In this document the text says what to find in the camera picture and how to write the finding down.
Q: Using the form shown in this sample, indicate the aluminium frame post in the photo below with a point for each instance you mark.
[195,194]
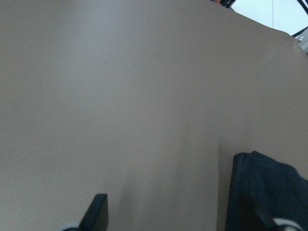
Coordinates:
[302,41]

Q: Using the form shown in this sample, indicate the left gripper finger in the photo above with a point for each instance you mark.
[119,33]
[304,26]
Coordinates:
[96,217]

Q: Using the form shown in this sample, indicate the black printed t-shirt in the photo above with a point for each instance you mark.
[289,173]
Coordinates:
[266,195]

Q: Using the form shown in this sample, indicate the power strip with orange plugs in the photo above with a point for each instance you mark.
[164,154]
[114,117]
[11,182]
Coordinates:
[225,3]

